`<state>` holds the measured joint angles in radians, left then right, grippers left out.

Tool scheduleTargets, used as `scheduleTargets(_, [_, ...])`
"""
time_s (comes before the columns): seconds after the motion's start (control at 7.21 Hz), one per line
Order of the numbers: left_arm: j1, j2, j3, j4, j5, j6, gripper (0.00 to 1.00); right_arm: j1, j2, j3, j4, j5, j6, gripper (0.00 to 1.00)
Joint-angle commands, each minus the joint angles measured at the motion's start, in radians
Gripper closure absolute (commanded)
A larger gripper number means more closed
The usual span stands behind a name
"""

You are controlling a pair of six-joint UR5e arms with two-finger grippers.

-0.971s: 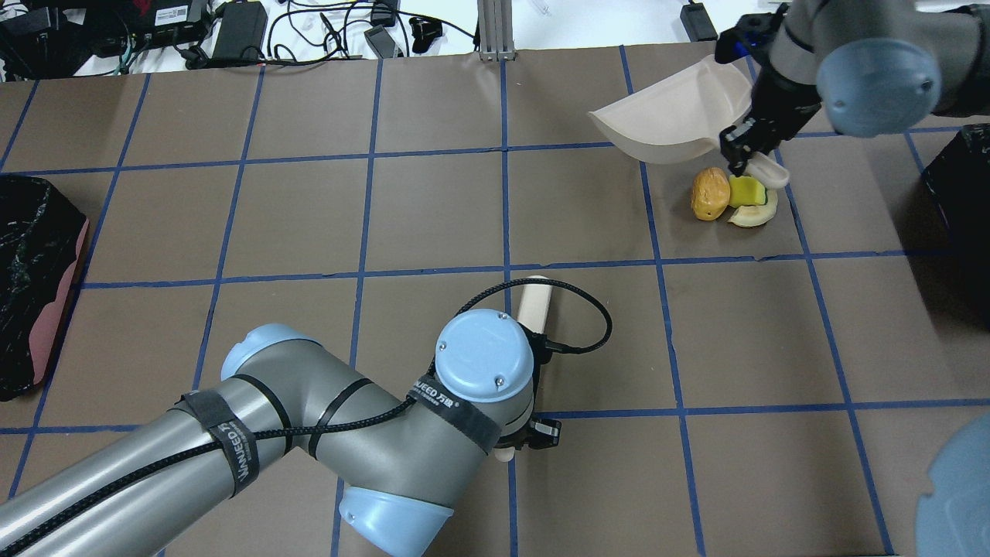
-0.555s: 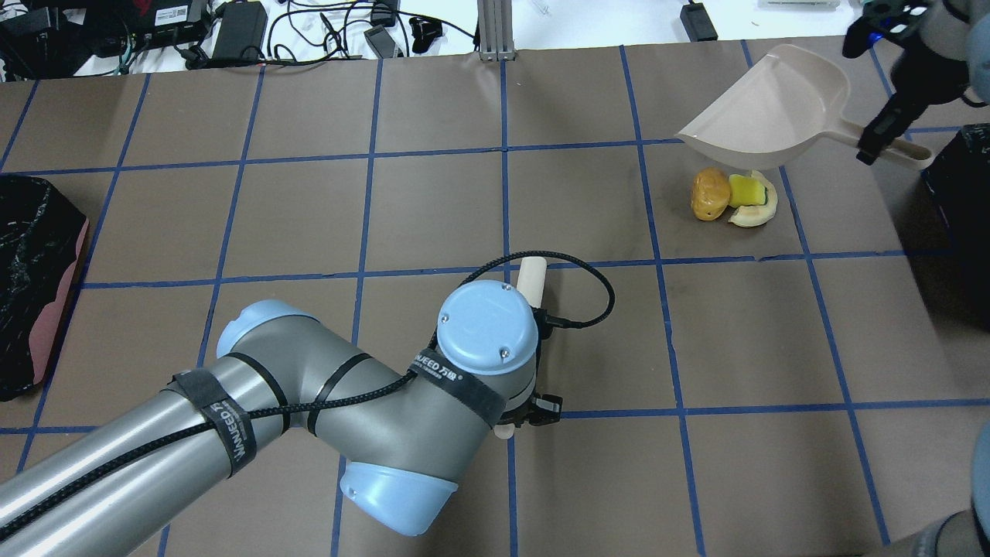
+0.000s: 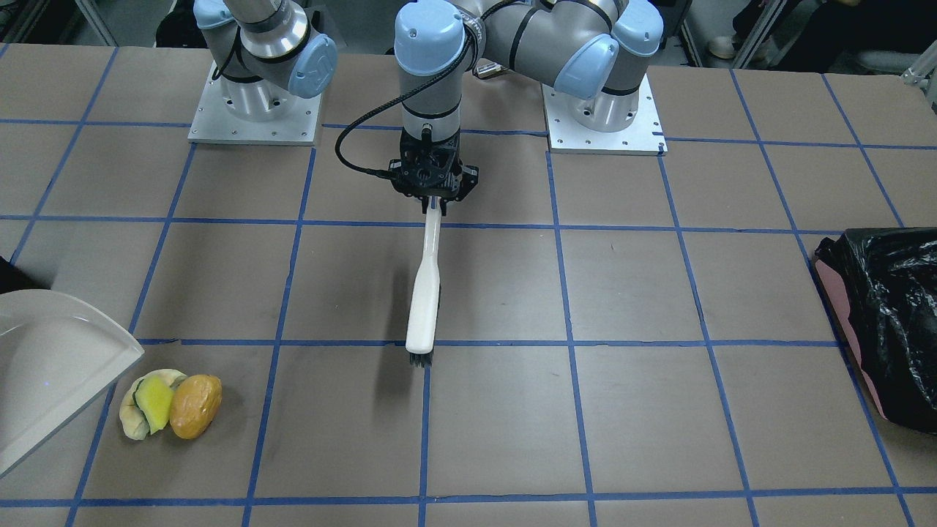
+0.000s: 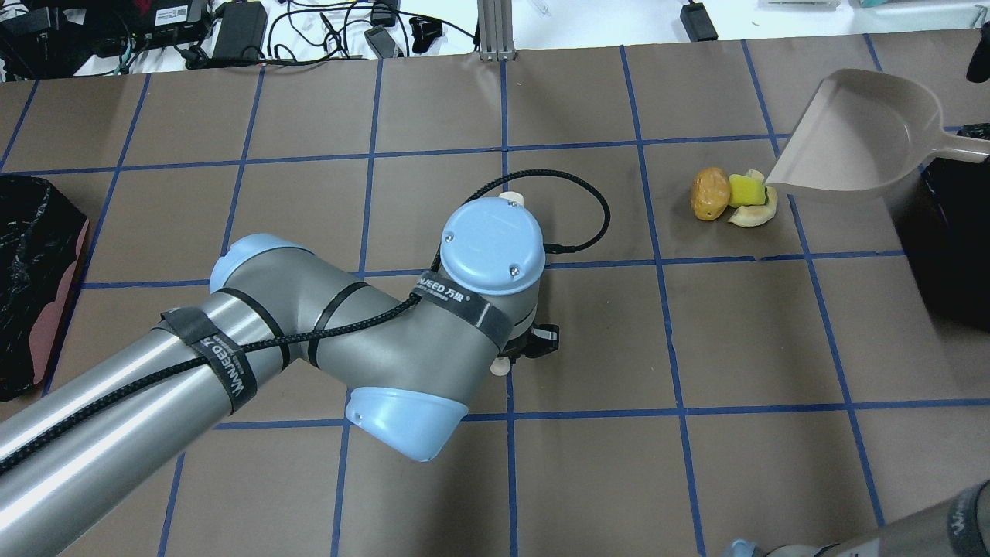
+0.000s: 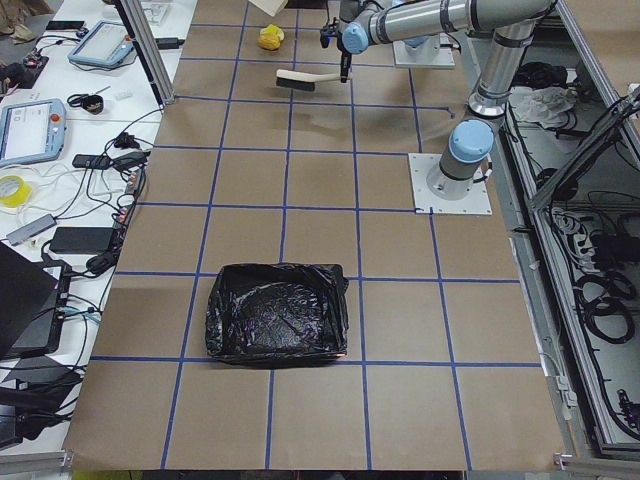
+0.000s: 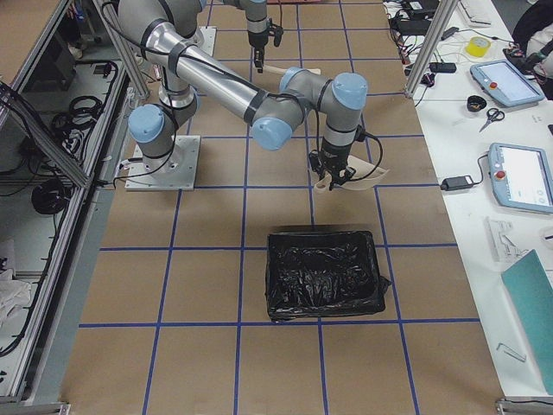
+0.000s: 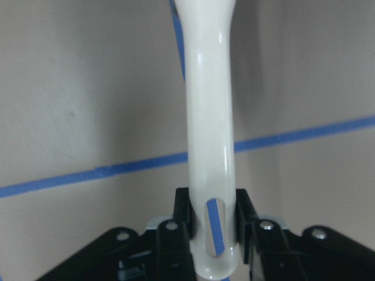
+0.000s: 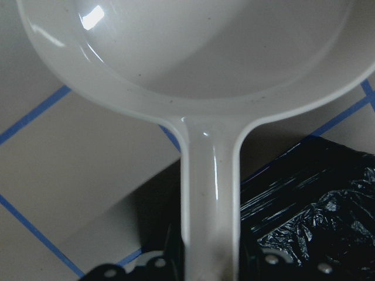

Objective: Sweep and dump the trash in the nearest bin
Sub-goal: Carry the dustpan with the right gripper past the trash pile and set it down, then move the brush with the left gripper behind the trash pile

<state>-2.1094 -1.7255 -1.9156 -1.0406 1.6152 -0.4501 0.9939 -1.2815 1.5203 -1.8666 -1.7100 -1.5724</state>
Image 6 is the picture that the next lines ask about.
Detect teach pendant far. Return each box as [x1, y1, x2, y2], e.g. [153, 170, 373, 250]
[469, 60, 544, 107]

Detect black scissors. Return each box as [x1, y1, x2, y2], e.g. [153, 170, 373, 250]
[480, 107, 505, 132]

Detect black lined bin right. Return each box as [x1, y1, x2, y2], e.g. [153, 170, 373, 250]
[265, 231, 391, 321]

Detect teach pendant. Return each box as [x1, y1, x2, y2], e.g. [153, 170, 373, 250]
[469, 60, 544, 107]
[487, 143, 552, 214]

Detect aluminium frame post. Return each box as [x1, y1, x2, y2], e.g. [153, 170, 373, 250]
[404, 0, 458, 98]

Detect teal folder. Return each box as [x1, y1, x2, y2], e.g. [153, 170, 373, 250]
[501, 250, 552, 395]

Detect teach pendant near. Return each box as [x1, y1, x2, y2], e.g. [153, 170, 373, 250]
[487, 143, 552, 214]

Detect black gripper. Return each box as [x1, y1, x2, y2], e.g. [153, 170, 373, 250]
[309, 149, 356, 190]
[253, 46, 264, 73]

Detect black power adapter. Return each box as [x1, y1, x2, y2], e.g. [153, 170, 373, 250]
[440, 176, 475, 191]

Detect yellow tape roll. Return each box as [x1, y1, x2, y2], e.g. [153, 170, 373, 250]
[465, 36, 491, 58]

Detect white dustpan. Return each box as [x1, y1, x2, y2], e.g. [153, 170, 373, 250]
[314, 156, 389, 193]

